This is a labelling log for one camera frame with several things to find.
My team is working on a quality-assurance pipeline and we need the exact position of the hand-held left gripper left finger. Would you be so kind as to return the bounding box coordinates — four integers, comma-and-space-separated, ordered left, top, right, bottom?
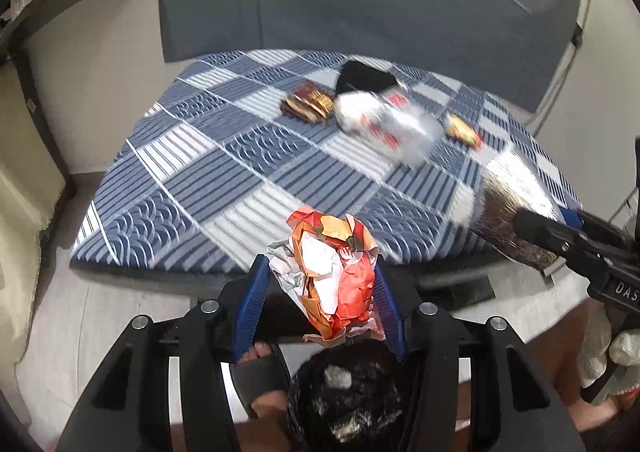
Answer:
57, 255, 273, 452

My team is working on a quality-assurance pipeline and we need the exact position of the clear bottle with red label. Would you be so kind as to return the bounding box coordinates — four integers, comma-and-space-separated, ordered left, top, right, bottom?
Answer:
370, 90, 445, 167

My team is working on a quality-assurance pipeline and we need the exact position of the black packet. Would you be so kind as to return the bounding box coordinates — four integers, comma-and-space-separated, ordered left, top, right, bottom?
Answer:
336, 60, 405, 96

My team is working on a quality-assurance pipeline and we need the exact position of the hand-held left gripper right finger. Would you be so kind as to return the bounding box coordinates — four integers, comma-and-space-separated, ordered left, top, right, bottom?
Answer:
372, 262, 586, 452

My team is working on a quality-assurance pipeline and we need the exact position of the person's right leg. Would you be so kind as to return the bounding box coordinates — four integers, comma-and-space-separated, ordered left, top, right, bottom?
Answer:
520, 305, 623, 438

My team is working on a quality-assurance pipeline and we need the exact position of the person's leg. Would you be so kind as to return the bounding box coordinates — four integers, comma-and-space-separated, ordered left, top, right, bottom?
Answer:
239, 343, 292, 422
520, 305, 623, 438

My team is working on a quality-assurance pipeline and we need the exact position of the person's left leg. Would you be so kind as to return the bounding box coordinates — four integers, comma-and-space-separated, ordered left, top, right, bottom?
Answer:
239, 343, 292, 422

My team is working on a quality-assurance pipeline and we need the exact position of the crumpled white tissue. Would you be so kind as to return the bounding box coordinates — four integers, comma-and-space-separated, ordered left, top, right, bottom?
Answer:
324, 366, 354, 390

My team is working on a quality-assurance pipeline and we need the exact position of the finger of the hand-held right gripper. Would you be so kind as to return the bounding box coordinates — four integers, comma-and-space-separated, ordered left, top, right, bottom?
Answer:
514, 209, 618, 278
559, 205, 640, 248

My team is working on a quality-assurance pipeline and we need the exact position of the silver foil bag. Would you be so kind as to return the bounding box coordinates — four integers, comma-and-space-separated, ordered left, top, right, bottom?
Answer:
474, 147, 583, 274

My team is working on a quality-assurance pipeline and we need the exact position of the blue white patterned tablecloth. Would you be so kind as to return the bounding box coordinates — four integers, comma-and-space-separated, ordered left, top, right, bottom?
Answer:
70, 48, 583, 278

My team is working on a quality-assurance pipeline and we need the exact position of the orange paper wrapper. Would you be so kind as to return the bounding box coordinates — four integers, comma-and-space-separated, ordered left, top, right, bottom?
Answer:
267, 207, 386, 348

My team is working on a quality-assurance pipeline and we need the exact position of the person's right hand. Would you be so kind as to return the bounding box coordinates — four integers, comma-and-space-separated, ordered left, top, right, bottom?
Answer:
577, 302, 640, 395

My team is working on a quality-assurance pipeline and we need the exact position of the brown snack wrapper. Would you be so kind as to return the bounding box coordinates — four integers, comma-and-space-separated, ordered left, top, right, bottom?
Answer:
280, 82, 335, 124

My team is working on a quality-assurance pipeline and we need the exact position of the black slipper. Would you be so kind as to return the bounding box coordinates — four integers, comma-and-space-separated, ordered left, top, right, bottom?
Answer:
229, 342, 293, 420

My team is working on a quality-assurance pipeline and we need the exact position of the bin with black liner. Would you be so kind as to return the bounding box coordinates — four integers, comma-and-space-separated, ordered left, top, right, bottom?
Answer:
286, 338, 418, 452

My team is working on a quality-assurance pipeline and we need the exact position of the yellow snack wrapper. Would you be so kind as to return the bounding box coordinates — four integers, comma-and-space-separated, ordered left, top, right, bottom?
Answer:
444, 112, 485, 150

